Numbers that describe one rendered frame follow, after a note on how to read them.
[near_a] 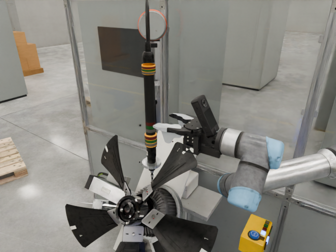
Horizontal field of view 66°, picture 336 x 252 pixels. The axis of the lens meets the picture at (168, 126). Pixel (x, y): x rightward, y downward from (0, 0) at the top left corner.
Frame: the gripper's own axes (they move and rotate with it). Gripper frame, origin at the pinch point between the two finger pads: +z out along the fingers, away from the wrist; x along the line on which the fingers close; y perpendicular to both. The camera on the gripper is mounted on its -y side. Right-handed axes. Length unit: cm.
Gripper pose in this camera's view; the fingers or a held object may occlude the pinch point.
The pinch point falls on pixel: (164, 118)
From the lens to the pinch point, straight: 80.9
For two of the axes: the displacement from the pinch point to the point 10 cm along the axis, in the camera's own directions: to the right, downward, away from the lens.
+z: -8.4, -2.2, 4.9
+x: 5.4, -3.8, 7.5
